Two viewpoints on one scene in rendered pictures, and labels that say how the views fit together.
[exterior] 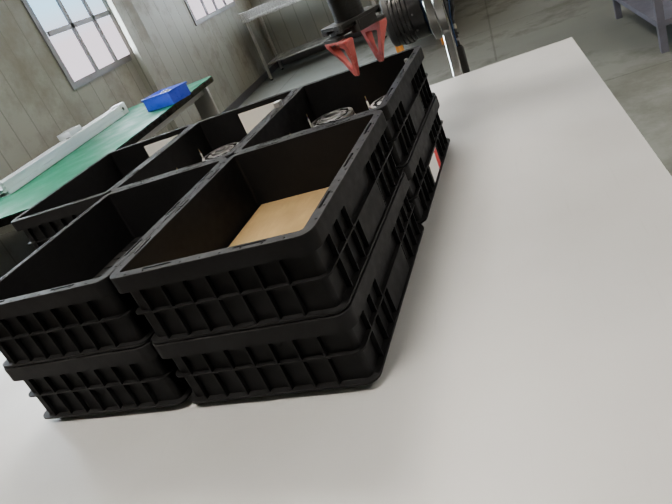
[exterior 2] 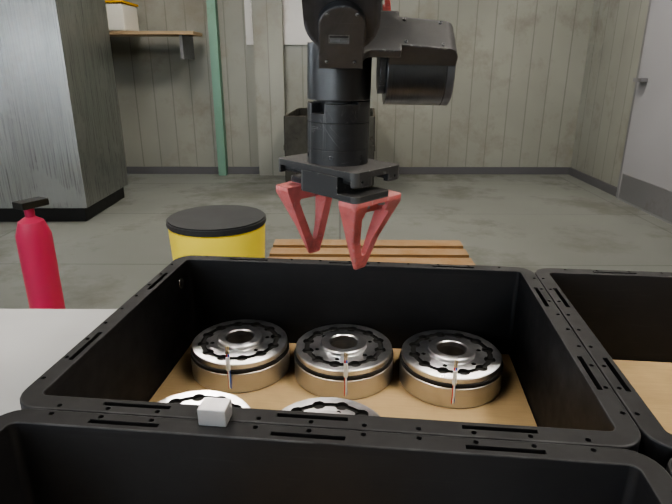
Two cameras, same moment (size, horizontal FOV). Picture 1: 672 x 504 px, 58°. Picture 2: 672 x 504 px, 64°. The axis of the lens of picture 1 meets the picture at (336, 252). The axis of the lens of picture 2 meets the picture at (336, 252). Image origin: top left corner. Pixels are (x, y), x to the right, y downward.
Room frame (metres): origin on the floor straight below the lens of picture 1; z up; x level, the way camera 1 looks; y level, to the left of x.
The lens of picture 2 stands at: (1.36, 0.28, 1.14)
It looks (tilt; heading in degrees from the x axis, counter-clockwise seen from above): 19 degrees down; 249
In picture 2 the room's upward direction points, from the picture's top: straight up
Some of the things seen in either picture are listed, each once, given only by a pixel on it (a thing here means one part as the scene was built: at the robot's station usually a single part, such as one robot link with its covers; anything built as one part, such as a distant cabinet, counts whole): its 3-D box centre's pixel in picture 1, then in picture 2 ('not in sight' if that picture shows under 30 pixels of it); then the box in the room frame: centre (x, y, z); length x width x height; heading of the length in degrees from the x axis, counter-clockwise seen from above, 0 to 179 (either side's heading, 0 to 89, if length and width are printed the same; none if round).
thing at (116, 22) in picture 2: not in sight; (108, 17); (1.38, -5.87, 1.59); 0.48 x 0.40 x 0.27; 159
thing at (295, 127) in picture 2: not in sight; (332, 149); (-0.54, -4.73, 0.36); 1.06 x 0.87 x 0.73; 69
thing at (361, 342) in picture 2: not in sight; (343, 343); (1.17, -0.19, 0.86); 0.05 x 0.05 x 0.01
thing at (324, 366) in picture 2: not in sight; (343, 347); (1.17, -0.19, 0.86); 0.10 x 0.10 x 0.01
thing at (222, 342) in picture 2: not in sight; (240, 338); (1.27, -0.24, 0.86); 0.05 x 0.05 x 0.01
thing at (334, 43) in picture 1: (353, 48); (350, 218); (1.17, -0.18, 1.00); 0.07 x 0.07 x 0.09; 25
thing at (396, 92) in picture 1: (336, 100); (335, 330); (1.20, -0.12, 0.92); 0.40 x 0.30 x 0.02; 153
